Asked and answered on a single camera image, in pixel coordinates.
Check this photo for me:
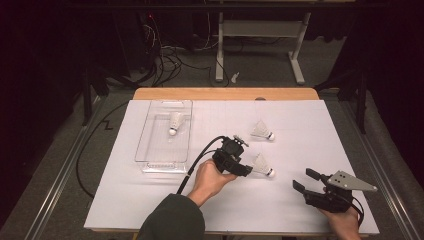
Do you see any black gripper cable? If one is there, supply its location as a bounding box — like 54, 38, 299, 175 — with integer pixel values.
175, 134, 228, 196
348, 194, 365, 228

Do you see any metal floor rail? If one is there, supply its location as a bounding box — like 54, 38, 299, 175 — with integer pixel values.
339, 99, 424, 240
23, 96, 108, 240

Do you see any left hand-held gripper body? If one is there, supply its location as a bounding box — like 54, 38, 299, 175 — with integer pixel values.
212, 134, 250, 175

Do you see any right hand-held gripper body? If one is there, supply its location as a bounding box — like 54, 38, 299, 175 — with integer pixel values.
303, 169, 379, 214

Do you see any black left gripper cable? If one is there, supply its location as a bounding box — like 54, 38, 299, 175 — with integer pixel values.
175, 134, 228, 196

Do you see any black metal stand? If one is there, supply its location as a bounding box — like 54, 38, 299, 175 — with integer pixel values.
314, 66, 369, 135
81, 66, 111, 127

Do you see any black floor cable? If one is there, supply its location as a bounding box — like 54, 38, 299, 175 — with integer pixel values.
75, 100, 130, 199

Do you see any person's left hand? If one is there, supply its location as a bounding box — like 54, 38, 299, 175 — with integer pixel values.
187, 158, 239, 208

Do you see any person's right hand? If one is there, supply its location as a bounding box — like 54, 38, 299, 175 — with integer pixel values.
319, 205, 363, 240

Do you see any white metal desk frame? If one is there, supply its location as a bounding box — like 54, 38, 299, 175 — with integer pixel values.
214, 11, 313, 86

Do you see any dark equipment box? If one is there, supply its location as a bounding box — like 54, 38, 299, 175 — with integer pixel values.
113, 13, 158, 74

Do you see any tangle of floor cables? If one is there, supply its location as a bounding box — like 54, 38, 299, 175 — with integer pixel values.
143, 13, 231, 88

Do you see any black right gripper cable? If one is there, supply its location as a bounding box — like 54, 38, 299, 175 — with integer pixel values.
348, 194, 365, 228

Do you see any clear plastic tray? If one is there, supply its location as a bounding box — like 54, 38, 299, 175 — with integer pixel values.
134, 99, 194, 175

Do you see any white feather shuttlecock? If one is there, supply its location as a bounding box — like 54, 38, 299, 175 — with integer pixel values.
250, 119, 276, 142
168, 111, 184, 137
251, 153, 276, 178

